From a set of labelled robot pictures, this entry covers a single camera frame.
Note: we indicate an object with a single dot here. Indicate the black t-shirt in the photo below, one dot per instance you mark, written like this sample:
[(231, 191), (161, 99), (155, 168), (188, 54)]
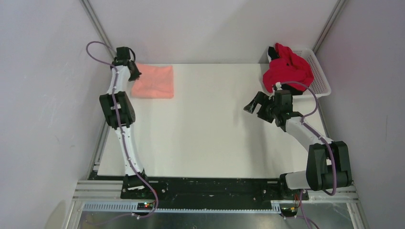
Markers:
[(273, 55)]

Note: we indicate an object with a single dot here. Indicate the controller board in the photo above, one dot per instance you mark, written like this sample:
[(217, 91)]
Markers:
[(289, 212), (145, 206)]

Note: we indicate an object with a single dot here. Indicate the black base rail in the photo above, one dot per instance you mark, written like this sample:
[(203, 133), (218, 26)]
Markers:
[(191, 193)]

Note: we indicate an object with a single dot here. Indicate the red t-shirt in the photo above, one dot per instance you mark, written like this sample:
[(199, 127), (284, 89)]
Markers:
[(288, 69)]

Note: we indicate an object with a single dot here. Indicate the salmon pink t-shirt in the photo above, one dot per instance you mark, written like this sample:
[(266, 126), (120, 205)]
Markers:
[(155, 82)]

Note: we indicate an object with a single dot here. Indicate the right aluminium frame post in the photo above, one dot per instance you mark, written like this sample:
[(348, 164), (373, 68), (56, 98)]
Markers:
[(334, 15)]

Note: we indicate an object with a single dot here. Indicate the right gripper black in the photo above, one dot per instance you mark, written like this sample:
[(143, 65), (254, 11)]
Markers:
[(261, 98)]

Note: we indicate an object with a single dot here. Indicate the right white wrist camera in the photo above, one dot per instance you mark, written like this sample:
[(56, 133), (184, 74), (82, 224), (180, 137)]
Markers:
[(277, 86)]

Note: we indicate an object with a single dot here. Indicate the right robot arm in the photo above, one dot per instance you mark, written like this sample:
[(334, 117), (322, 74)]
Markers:
[(328, 164)]

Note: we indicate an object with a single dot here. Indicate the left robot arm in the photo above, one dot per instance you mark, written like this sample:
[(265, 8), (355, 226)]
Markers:
[(120, 116)]

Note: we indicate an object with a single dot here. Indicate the left controller board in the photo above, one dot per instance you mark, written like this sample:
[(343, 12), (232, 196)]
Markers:
[(145, 206)]

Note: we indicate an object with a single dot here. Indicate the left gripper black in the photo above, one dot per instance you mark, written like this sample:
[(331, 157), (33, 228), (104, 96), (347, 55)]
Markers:
[(136, 75)]

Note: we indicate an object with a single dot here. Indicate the left aluminium frame post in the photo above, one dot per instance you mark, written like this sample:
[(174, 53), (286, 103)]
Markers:
[(100, 31)]

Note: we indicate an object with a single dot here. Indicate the aluminium frame post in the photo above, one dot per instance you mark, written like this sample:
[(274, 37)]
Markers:
[(334, 15), (100, 31)]

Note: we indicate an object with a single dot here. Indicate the right controller board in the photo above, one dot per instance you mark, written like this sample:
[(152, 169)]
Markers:
[(289, 212)]

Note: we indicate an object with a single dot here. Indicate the white plastic basket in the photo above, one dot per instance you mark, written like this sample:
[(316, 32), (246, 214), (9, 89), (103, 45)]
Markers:
[(320, 85)]

